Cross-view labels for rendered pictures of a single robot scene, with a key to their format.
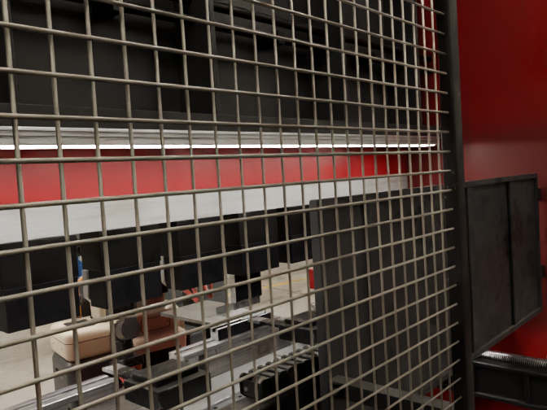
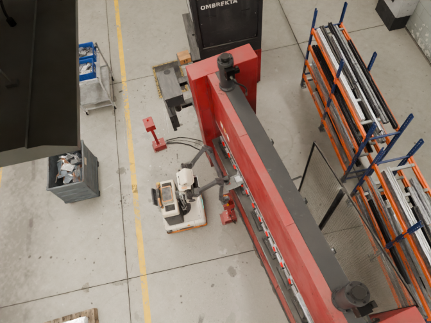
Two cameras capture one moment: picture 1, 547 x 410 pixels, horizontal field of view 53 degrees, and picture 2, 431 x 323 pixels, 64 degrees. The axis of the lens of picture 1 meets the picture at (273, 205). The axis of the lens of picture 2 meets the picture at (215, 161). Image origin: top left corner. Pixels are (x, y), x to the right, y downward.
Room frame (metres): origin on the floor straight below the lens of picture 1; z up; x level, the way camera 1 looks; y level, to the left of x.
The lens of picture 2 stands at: (0.60, 1.91, 5.42)
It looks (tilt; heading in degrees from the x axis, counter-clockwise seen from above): 62 degrees down; 305
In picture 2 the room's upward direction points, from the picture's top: 11 degrees counter-clockwise
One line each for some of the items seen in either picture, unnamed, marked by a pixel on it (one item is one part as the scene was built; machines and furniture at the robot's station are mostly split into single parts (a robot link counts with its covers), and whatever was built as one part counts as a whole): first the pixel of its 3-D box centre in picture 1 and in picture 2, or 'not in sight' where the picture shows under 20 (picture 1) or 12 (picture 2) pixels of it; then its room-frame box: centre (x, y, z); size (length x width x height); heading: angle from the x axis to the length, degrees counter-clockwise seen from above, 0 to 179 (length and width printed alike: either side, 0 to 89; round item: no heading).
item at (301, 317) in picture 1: (288, 322); not in sight; (1.38, -0.02, 1.01); 0.26 x 0.12 x 0.05; 47
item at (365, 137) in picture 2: not in sight; (344, 97); (0.62, -1.92, 0.87); 2.20 x 0.50 x 1.75; 127
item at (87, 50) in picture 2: not in sight; (81, 54); (5.26, -1.07, 0.92); 0.50 x 0.36 x 0.18; 37
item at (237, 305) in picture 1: (246, 289); not in sight; (1.49, 0.09, 1.08); 0.10 x 0.02 x 0.10; 137
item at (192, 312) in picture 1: (212, 312); (233, 182); (1.59, 0.20, 1.00); 0.26 x 0.18 x 0.01; 47
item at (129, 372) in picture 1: (144, 374); not in sight; (1.06, 0.27, 1.01); 0.26 x 0.12 x 0.05; 47
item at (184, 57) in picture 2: not in sight; (183, 56); (3.35, -1.63, 1.04); 0.30 x 0.26 x 0.12; 127
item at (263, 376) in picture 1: (316, 357); not in sight; (1.07, -0.07, 1.02); 0.37 x 0.06 x 0.04; 137
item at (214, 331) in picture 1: (242, 324); not in sight; (1.47, 0.11, 0.99); 0.20 x 0.03 x 0.03; 137
